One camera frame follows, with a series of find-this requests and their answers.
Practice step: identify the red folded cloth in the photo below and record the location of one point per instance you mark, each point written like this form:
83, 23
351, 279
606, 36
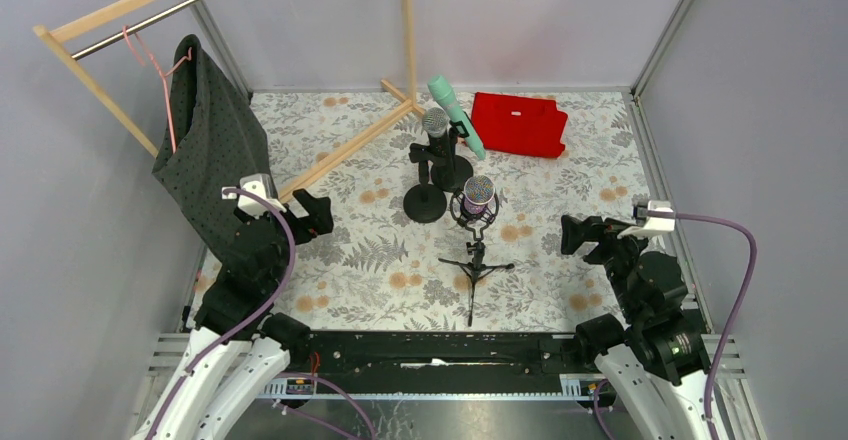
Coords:
518, 125

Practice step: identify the black round-base mic stand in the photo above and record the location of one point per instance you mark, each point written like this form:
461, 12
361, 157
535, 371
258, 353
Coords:
463, 168

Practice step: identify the wooden clothes rack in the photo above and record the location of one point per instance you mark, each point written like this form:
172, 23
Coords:
56, 38

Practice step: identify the purple glitter microphone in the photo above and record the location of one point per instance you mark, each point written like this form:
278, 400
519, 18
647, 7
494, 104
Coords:
478, 191

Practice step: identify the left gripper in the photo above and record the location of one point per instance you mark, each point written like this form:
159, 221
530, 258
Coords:
285, 223

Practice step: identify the dark grey dotted garment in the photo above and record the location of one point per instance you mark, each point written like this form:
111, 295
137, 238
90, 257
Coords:
218, 140

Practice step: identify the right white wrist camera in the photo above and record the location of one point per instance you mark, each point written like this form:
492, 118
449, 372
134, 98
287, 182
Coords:
651, 218

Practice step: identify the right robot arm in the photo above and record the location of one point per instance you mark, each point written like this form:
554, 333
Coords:
653, 354

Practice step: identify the black tripod shock-mount stand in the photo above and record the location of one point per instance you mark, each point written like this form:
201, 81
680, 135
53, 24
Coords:
475, 219

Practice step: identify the black glitter microphone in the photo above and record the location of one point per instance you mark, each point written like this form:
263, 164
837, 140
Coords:
436, 124

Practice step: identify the pink wire hanger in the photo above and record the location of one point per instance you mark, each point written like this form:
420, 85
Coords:
145, 56

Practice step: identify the mint green microphone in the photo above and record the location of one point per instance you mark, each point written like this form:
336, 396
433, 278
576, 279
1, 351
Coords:
445, 96

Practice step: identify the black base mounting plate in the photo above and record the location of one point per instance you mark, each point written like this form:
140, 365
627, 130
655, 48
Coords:
403, 363

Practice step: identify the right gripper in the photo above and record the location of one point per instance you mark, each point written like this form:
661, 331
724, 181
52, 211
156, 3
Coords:
607, 239

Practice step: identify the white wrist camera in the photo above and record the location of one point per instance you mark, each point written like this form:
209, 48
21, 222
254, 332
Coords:
651, 218
253, 197

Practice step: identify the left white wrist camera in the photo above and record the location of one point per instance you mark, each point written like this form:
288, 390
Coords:
253, 197

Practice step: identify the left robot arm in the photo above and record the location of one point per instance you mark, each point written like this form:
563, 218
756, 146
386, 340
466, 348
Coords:
238, 345

